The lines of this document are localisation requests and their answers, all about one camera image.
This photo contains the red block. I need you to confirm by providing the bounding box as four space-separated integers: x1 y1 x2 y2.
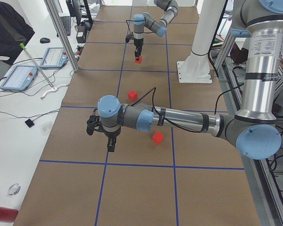
127 90 138 101
152 132 164 145
134 56 142 64

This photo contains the black power adapter box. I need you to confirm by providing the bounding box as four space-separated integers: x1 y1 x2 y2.
76 25 86 44

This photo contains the black keyboard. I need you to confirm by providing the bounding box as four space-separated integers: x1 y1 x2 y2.
59 16 71 36

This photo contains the far blue teach pendant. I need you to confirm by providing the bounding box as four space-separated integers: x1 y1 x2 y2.
40 47 68 69

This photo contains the blue teach pendant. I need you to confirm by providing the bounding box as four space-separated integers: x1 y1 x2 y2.
40 47 68 69
0 65 38 91

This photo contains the small black square device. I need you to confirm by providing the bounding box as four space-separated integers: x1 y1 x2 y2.
25 119 35 128

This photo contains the black computer mouse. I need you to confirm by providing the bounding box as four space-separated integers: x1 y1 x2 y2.
40 37 50 44

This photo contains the white round tape roll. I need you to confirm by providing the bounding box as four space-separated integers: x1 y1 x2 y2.
7 183 21 196

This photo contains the near blue teach pendant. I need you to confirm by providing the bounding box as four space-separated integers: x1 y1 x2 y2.
0 65 38 91

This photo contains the metal rod green tip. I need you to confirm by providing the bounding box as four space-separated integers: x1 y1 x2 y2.
20 43 55 90

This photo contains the person in dark jacket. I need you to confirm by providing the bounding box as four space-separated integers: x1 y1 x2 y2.
0 1 34 65

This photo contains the red object at corner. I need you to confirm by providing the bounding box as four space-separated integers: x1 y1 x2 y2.
0 207 19 223

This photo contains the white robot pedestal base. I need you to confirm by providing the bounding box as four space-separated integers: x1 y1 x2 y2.
177 0 227 84

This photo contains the aluminium frame post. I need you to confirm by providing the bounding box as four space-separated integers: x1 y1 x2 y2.
44 0 79 72

